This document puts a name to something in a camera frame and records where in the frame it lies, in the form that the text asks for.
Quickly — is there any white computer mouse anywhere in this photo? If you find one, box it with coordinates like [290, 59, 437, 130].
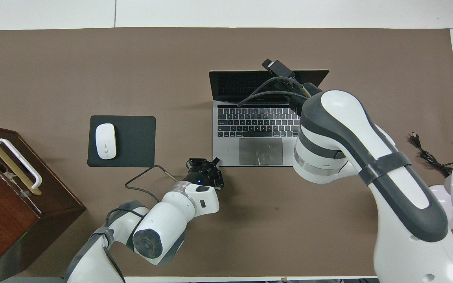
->
[95, 123, 117, 160]

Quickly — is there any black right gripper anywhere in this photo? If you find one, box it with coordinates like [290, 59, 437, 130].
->
[261, 59, 324, 115]

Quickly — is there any white box handle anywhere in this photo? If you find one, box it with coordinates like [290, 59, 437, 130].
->
[0, 138, 43, 190]

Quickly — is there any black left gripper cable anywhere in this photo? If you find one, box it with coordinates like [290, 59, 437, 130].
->
[125, 165, 184, 203]

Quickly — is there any brass handle plate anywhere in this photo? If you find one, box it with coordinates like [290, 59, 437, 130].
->
[0, 138, 42, 196]

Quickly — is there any black mouse pad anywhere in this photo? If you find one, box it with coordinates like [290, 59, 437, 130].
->
[87, 115, 157, 168]

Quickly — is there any black lamp power cable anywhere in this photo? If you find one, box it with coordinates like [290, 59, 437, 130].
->
[411, 133, 453, 177]

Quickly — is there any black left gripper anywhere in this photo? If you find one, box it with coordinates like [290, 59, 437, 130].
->
[182, 157, 225, 191]

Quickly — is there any silver laptop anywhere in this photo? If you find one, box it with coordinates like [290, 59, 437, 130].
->
[208, 70, 330, 167]

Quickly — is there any brown paper table mat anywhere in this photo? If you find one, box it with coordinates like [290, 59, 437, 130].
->
[0, 27, 453, 277]

